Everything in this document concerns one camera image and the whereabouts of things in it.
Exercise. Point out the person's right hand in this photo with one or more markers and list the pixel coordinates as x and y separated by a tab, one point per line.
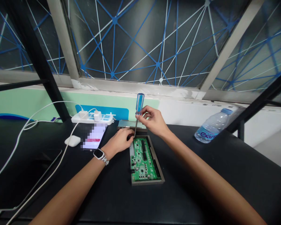
155	122

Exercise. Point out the person's left hand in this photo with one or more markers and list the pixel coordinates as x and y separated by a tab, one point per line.
117	141

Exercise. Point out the person's left fingers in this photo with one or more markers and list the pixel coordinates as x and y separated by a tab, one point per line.
128	134

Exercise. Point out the grey metal device case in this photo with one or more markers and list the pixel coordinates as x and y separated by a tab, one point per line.
162	168

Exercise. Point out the grey metal cover plate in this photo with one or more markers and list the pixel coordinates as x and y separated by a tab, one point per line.
125	124

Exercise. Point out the white power strip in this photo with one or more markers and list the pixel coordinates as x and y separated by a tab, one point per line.
107	118

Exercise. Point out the green circuit board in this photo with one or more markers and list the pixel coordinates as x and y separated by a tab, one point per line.
145	161

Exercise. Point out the black smartphone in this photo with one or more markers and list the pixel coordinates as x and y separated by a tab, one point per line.
96	136

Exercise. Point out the white charger plug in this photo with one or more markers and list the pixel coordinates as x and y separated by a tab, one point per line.
98	116
83	115

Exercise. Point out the white earbuds case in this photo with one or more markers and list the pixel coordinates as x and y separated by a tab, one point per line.
72	141

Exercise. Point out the clear plastic water bottle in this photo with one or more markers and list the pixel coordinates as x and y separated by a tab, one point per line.
212	129

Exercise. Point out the window with blue line pattern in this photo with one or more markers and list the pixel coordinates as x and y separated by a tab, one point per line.
140	39

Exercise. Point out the black tablet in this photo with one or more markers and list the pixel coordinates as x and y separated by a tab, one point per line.
18	180

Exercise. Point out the black metal frame post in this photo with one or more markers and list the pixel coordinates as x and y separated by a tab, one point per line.
260	100
39	61

